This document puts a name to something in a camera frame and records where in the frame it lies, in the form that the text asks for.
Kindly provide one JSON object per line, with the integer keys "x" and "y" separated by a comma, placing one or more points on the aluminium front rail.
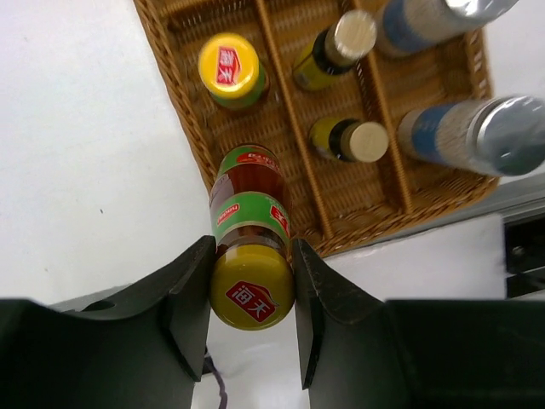
{"x": 514, "y": 200}

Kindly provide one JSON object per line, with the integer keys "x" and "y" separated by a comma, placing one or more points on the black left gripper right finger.
{"x": 356, "y": 351}

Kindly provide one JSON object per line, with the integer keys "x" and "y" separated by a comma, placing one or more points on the white canister silver lid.
{"x": 501, "y": 137}
{"x": 407, "y": 27}

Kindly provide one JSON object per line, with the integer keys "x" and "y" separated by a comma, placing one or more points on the brown wicker divided tray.
{"x": 301, "y": 128}

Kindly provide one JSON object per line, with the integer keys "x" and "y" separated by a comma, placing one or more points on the small brown bottle beige cap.
{"x": 335, "y": 51}

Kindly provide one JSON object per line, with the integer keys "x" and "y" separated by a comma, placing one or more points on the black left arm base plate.
{"x": 524, "y": 251}

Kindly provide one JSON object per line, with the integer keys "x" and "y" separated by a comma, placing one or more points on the sauce bottle yellow cap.
{"x": 232, "y": 72}
{"x": 252, "y": 286}

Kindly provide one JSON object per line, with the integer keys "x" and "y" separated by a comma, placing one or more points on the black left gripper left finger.
{"x": 142, "y": 347}

